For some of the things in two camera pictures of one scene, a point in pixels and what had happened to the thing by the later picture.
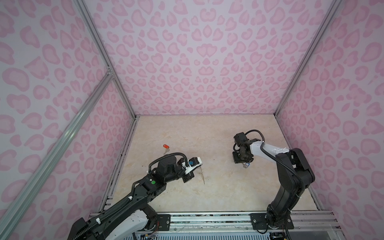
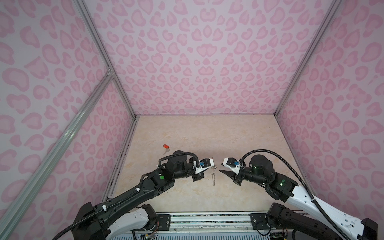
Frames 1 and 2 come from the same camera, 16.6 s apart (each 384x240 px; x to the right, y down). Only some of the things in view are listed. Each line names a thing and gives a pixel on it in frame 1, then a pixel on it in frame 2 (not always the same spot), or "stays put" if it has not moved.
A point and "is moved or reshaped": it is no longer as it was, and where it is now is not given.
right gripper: x=237 y=161 → x=236 y=178
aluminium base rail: x=306 y=221 stays put
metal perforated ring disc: x=202 y=175 is moved or reshaped
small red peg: x=166 y=146 stays put
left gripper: x=188 y=176 → x=198 y=176
